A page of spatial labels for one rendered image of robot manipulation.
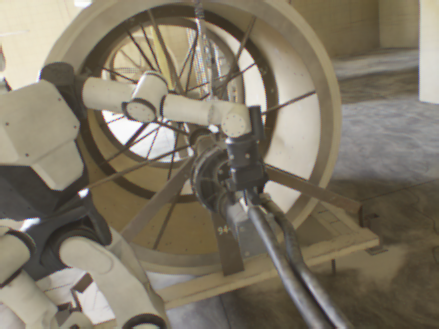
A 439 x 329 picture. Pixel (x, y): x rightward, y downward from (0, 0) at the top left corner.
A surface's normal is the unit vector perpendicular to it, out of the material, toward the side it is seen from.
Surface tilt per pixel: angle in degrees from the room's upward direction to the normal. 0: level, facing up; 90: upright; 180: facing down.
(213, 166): 90
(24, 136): 81
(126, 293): 90
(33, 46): 90
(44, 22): 90
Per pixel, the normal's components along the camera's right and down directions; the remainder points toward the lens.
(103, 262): 0.25, 0.29
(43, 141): 0.88, -0.18
